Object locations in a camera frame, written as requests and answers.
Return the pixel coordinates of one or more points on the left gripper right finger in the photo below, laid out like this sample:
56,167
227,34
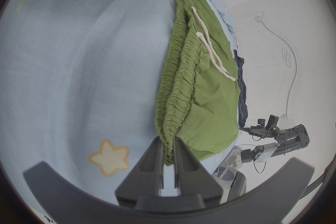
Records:
194,178

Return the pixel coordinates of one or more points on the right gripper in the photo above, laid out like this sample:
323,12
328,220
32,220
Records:
257,131

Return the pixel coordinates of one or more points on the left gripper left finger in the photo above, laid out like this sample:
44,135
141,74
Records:
147,178

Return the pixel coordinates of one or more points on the green shorts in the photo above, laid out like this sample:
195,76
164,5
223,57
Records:
210,102

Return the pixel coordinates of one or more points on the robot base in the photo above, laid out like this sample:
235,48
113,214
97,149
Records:
228,181

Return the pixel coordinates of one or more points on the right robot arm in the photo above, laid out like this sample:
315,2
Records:
288,136

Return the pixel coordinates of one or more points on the dark blue garment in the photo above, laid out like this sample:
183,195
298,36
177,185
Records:
241,86

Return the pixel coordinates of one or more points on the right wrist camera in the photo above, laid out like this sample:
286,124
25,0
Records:
260,122

